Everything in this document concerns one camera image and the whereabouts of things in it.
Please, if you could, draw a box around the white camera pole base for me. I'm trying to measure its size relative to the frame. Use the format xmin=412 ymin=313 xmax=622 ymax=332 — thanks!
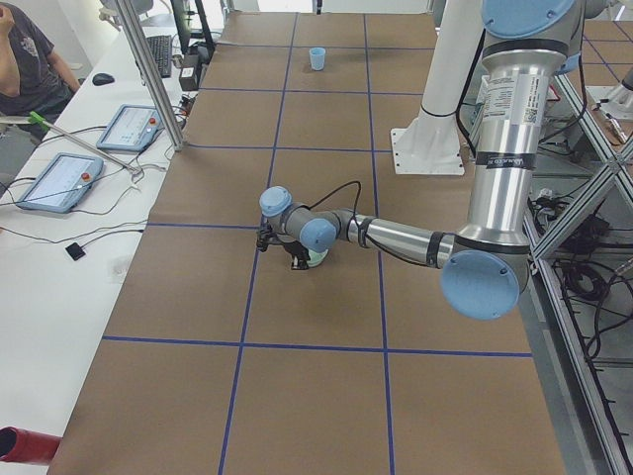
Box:
xmin=391 ymin=0 xmax=485 ymax=176

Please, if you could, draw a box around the near teach pendant tablet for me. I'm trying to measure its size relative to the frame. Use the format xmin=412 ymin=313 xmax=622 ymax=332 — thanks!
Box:
xmin=16 ymin=152 xmax=104 ymax=214

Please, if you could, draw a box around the far teach pendant tablet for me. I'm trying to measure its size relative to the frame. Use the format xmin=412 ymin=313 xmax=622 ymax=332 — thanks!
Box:
xmin=96 ymin=104 xmax=163 ymax=153

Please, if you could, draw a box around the black keyboard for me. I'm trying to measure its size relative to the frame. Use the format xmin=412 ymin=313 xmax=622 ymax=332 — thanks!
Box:
xmin=145 ymin=35 xmax=172 ymax=78

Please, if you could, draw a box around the teach pendant tablet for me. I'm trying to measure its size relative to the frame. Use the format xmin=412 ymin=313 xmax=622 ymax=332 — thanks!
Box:
xmin=96 ymin=104 xmax=163 ymax=153
xmin=16 ymin=152 xmax=104 ymax=214

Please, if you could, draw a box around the small black square pad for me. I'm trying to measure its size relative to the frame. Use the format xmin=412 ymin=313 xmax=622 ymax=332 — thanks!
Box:
xmin=65 ymin=242 xmax=86 ymax=261

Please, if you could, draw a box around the seated person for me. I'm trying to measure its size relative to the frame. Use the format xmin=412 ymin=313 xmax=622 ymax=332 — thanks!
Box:
xmin=1 ymin=3 xmax=80 ymax=123

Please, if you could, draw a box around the aluminium frame post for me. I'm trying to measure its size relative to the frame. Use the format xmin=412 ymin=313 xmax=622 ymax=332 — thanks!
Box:
xmin=114 ymin=0 xmax=184 ymax=152

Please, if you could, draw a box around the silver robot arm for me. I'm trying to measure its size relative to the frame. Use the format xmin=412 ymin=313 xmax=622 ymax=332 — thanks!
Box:
xmin=257 ymin=1 xmax=605 ymax=320

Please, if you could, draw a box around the black computer mouse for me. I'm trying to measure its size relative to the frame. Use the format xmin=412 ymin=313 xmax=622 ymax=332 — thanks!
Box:
xmin=92 ymin=72 xmax=115 ymax=86

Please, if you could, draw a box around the metal rod green handle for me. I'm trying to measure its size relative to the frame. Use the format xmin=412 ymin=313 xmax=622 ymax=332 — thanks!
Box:
xmin=1 ymin=112 xmax=142 ymax=175

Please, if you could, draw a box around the light green ceramic bowl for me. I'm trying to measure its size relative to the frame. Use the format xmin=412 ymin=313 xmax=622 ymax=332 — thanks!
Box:
xmin=308 ymin=249 xmax=328 ymax=268

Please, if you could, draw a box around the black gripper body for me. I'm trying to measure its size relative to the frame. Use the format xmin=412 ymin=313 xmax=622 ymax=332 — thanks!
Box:
xmin=282 ymin=240 xmax=310 ymax=262

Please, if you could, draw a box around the light blue paper cup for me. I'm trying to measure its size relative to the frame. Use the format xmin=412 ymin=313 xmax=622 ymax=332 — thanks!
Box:
xmin=309 ymin=47 xmax=326 ymax=71

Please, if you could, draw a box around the red cylinder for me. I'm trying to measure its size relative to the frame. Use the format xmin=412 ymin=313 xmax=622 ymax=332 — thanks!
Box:
xmin=1 ymin=427 xmax=61 ymax=466

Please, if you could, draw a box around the black power supply box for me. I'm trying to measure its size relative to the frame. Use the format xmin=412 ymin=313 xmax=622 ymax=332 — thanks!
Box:
xmin=179 ymin=54 xmax=202 ymax=92

